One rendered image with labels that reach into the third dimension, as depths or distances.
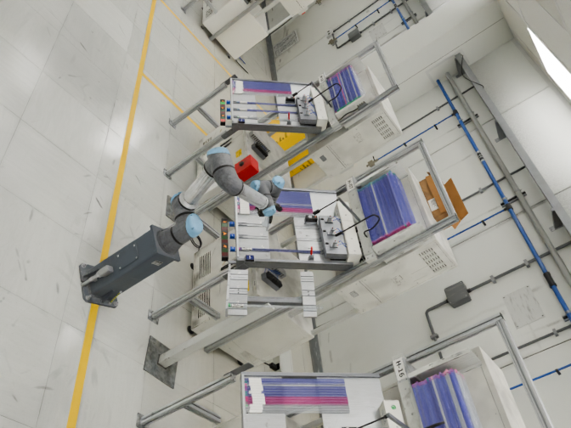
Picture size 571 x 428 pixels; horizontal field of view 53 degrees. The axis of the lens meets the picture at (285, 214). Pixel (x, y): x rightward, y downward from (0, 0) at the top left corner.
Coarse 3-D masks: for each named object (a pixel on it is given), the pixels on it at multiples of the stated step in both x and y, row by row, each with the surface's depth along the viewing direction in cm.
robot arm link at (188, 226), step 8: (176, 216) 310; (184, 216) 308; (192, 216) 307; (176, 224) 309; (184, 224) 305; (192, 224) 304; (200, 224) 310; (176, 232) 307; (184, 232) 305; (192, 232) 305; (200, 232) 308; (184, 240) 309
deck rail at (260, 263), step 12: (240, 264) 341; (252, 264) 342; (264, 264) 343; (276, 264) 344; (288, 264) 345; (300, 264) 346; (312, 264) 346; (324, 264) 347; (336, 264) 348; (348, 264) 349
